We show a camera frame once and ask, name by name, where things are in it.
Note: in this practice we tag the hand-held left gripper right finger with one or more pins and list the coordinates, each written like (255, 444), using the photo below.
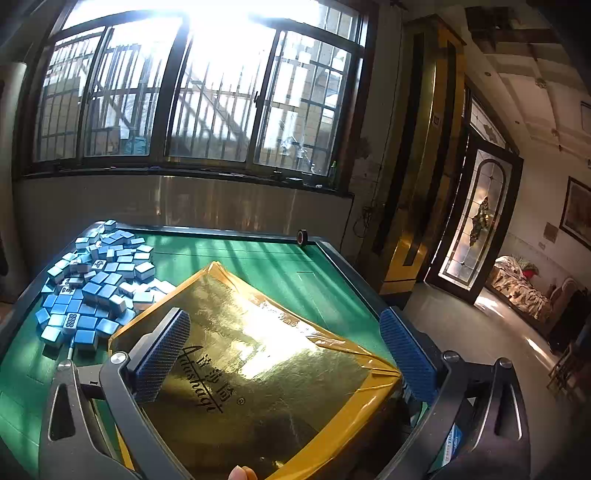
(408, 355)

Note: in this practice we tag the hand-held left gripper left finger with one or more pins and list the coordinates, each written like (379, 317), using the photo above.
(161, 355)

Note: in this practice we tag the gold tape-wrapped box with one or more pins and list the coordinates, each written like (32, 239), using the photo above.
(277, 369)

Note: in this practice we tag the person's right hand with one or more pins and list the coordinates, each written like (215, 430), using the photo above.
(241, 474)

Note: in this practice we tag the pile of blue mahjong tiles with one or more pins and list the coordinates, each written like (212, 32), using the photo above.
(92, 295)

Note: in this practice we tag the floral sofa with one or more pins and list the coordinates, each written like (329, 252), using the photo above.
(517, 290)

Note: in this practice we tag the stained glass door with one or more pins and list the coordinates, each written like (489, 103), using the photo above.
(475, 217)

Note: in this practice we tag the wooden chair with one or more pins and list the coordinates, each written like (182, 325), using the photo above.
(565, 369)

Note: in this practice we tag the black tape roll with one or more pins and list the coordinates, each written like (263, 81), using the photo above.
(302, 237)

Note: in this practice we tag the gold wooden cabinet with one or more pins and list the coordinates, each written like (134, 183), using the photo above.
(415, 184)

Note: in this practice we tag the barred window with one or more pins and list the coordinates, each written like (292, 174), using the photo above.
(129, 92)

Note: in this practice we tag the framed wall picture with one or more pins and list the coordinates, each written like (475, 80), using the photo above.
(577, 212)

